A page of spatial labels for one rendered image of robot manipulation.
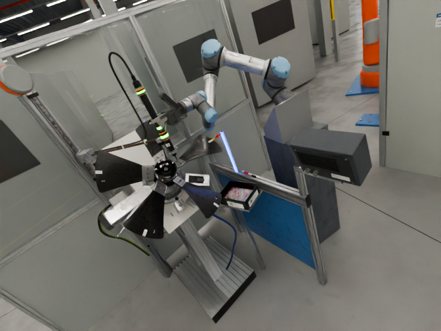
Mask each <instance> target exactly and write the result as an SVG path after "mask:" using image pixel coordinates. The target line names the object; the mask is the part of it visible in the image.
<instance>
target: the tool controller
mask: <svg viewBox="0 0 441 331"><path fill-rule="evenodd" d="M290 146H291V148H292V150H293V152H294V154H295V156H296V158H297V161H298V163H299V165H300V167H301V169H302V170H303V171H304V173H306V174H309V173H311V174H312V175H313V176H315V177H316V176H317V175H319V176H322V177H327V178H330V179H334V180H337V181H342V182H344V183H349V184H352V185H356V186H359V187H360V186H361V185H362V183H363V182H364V180H365V178H366V176H367V175H368V173H369V171H370V169H371V167H372V164H371V158H370V155H369V148H368V142H367V139H366V134H365V133H353V132H346V131H333V130H326V129H313V128H305V127H303V128H302V129H301V130H300V131H299V133H298V134H297V136H296V137H295V138H294V139H293V141H292V142H291V144H290Z"/></svg>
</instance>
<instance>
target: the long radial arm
mask: <svg viewBox="0 0 441 331"><path fill-rule="evenodd" d="M152 191H153V188H151V186H150V184H149V183H147V184H145V185H144V186H143V187H141V188H140V189H138V190H137V191H136V192H134V193H132V194H131V195H130V196H128V197H127V198H126V199H124V200H122V201H121V202H120V203H118V204H117V205H115V206H114V207H113V208H111V209H110V210H108V211H107V212H106V213H104V214H103V215H104V216H105V218H106V219H107V220H108V222H109V223H110V224H111V225H112V226H114V227H116V226H117V225H118V224H120V223H121V222H122V221H124V220H125V219H126V218H127V217H128V216H129V214H130V213H131V212H132V211H133V210H134V209H135V207H136V206H137V205H140V204H141V203H142V202H143V201H144V200H145V199H146V197H147V196H148V195H149V193H151V192H152Z"/></svg>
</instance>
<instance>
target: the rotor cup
mask: <svg viewBox="0 0 441 331"><path fill-rule="evenodd" d="M164 167H167V168H168V170H167V171H165V170H164ZM175 175H176V176H175ZM176 177H178V172H177V165H176V163H174V161H172V160H170V159H167V158H164V159H161V160H159V161H158V162H157V163H156V165H155V167H154V180H153V181H154V183H156V180H158V181H161V182H162V183H164V184H165V185H167V188H168V187H171V186H173V185H174V184H175V183H174V182H173V179H175V178H176ZM162 179H163V181H162Z"/></svg>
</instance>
